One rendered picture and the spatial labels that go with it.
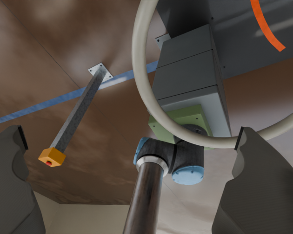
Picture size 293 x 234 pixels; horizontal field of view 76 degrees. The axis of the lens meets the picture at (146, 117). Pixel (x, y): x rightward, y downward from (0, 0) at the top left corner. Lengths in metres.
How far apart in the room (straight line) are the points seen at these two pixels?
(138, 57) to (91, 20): 1.50
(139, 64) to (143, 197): 0.49
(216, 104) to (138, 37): 0.72
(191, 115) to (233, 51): 0.98
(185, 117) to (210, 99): 0.15
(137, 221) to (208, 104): 0.65
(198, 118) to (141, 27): 0.69
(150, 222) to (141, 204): 0.06
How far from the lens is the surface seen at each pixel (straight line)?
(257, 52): 1.89
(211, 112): 1.07
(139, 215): 0.70
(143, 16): 0.39
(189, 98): 1.01
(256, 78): 2.06
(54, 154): 1.46
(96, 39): 1.94
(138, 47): 0.40
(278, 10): 1.78
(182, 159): 0.91
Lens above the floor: 1.60
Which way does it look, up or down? 41 degrees down
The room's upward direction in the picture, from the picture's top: 167 degrees counter-clockwise
